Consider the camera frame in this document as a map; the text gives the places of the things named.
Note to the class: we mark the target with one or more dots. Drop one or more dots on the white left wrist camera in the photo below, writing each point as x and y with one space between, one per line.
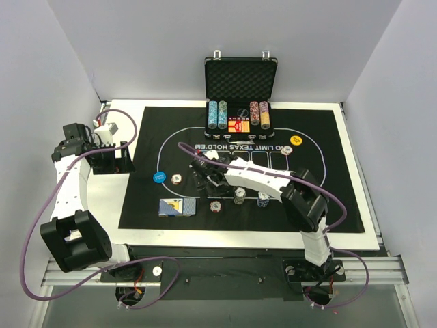
103 135

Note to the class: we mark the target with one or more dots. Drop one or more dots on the red chip row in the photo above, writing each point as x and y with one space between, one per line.
254 113

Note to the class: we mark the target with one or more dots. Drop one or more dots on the black poker felt mat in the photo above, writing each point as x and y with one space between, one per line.
157 150

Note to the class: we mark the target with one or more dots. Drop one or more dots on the grey poker chip stack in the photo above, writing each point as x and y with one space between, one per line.
239 195

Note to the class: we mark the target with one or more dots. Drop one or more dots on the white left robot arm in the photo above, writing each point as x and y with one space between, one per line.
73 235

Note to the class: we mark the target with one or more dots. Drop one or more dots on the green chip row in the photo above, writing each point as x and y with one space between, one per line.
222 115

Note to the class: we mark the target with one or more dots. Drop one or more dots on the aluminium frame rail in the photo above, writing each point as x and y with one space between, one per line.
346 269

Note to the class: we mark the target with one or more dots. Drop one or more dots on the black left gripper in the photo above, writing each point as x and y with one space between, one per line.
116 159

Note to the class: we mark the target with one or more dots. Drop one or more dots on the light blue chip row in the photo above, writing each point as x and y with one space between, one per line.
212 114

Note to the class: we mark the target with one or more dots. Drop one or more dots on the aluminium poker chip case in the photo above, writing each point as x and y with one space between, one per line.
239 81

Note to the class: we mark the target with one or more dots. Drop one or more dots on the blue playing card deck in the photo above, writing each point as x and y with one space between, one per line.
177 207

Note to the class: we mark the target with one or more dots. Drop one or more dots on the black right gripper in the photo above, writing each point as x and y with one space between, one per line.
202 174

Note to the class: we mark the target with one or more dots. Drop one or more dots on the purple yellow chip row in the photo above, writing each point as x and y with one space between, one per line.
264 115

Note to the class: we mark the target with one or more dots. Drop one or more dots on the red poker chip stack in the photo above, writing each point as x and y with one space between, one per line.
215 206

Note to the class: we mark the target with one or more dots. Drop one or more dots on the yellow big blind button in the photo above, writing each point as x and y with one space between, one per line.
296 140

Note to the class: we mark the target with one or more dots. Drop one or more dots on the red playing card box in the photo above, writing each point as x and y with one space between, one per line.
238 126

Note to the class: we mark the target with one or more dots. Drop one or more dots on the blue poker chip stack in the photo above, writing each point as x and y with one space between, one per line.
263 199

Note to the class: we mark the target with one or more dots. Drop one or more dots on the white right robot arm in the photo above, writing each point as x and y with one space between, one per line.
305 207

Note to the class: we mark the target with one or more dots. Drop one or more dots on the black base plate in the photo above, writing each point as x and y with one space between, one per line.
217 289

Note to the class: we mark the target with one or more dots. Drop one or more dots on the clear dealer button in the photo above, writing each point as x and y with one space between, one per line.
242 113

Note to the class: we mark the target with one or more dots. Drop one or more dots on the blue small blind button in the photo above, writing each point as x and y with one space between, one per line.
159 177

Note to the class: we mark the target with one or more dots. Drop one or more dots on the red chips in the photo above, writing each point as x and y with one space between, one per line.
176 179

